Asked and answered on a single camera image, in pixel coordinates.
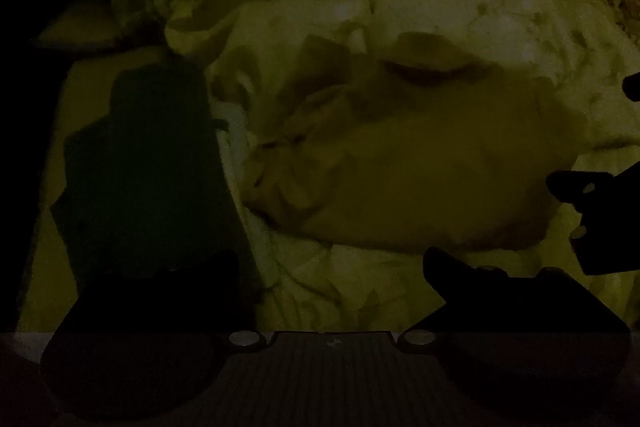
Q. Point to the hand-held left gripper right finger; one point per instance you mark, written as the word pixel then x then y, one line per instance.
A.
pixel 442 269

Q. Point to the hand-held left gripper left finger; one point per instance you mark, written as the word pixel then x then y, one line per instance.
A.
pixel 220 277

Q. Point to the dark green cloth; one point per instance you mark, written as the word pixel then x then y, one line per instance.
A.
pixel 145 167

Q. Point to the pale pillow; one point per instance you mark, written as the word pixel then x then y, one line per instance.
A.
pixel 95 27

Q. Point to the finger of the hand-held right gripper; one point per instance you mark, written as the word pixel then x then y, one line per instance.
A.
pixel 567 184
pixel 633 88

